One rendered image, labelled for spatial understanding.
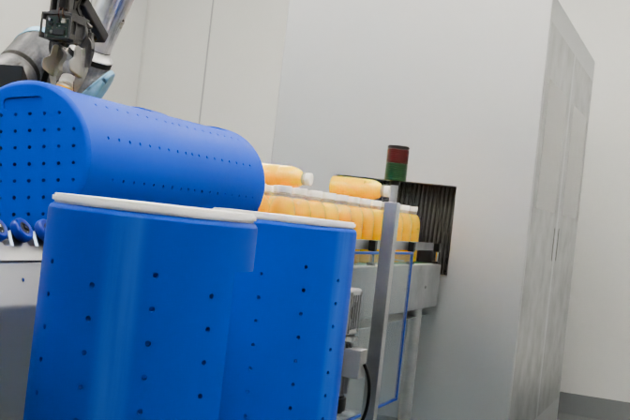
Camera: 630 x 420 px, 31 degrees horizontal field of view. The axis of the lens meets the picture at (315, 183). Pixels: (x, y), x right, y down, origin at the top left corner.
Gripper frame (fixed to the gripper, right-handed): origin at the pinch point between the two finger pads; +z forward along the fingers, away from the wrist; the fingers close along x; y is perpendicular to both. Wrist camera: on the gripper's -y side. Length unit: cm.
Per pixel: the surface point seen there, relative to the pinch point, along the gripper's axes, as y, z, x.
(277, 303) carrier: 11, 37, 55
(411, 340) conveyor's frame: -214, 62, 26
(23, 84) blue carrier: 22.0, 2.9, 4.4
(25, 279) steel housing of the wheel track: 35, 37, 19
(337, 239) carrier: 4, 25, 63
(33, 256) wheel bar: 33, 33, 18
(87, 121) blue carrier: 20.5, 8.5, 17.9
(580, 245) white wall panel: -490, 17, 55
